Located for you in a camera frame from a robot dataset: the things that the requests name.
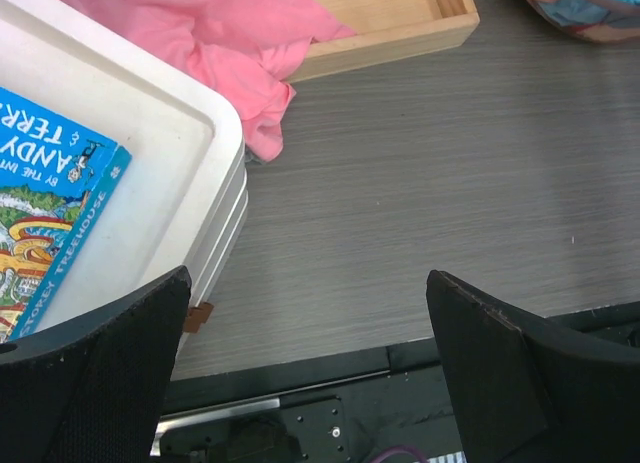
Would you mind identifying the brown oval laundry basket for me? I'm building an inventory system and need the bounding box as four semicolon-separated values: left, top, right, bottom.
526;0;639;44

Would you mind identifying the bright pink t shirt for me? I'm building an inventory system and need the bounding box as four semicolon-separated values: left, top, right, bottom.
60;0;355;162

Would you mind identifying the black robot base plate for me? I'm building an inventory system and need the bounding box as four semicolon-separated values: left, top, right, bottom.
149;302;640;463

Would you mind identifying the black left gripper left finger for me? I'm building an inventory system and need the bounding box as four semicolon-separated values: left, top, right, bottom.
1;266;191;462

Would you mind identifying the blue treehouse book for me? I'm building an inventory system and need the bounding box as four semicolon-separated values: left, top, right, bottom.
1;89;132;342

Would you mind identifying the white plastic storage box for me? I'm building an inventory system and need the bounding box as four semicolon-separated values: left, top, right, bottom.
1;0;248;329

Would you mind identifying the light blue t shirt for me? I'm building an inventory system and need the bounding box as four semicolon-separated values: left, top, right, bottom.
535;0;639;27

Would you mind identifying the wooden clothes rack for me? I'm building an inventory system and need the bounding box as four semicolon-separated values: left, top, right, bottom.
288;0;480;83

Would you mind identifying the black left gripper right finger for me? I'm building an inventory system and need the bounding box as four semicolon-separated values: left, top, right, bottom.
426;270;639;462

